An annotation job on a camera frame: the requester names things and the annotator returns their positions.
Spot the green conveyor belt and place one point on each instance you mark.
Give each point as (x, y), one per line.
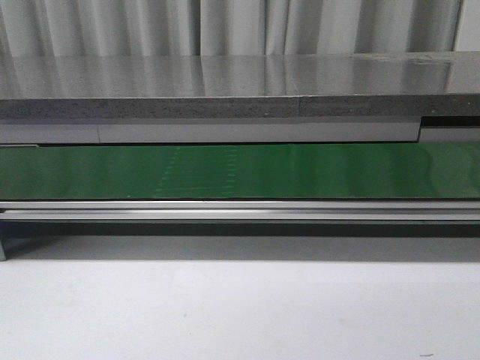
(282, 171)

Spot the grey stone slab bench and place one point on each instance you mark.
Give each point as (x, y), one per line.
(240, 86)

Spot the white pleated curtain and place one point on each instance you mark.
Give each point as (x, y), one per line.
(210, 28)

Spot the aluminium front conveyor rail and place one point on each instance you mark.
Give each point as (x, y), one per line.
(213, 210)

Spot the grey rear conveyor rail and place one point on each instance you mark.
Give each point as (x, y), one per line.
(323, 129)

